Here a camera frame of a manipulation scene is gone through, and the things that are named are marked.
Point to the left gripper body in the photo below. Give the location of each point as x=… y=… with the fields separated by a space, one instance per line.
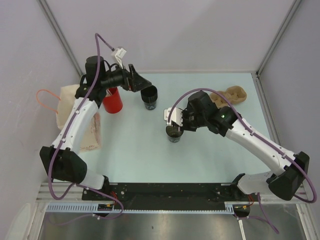
x=126 y=82

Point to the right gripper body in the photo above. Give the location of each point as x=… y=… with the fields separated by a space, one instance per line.
x=191 y=120

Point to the black ribbed cup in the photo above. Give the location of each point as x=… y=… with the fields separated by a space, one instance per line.
x=149 y=97

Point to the translucent dark single cup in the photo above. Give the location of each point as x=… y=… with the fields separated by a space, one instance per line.
x=174 y=140

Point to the translucent bag with orange handles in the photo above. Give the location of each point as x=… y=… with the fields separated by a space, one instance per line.
x=66 y=108

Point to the black cup lid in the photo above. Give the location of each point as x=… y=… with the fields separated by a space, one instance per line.
x=174 y=131

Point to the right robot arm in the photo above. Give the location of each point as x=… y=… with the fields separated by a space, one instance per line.
x=287 y=170

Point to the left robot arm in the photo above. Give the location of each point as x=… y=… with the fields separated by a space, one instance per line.
x=61 y=160

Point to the red cylindrical straw holder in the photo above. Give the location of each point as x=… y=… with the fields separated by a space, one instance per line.
x=113 y=103

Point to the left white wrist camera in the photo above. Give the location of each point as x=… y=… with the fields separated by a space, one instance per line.
x=118 y=54

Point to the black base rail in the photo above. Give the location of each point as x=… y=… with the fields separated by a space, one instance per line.
x=172 y=197

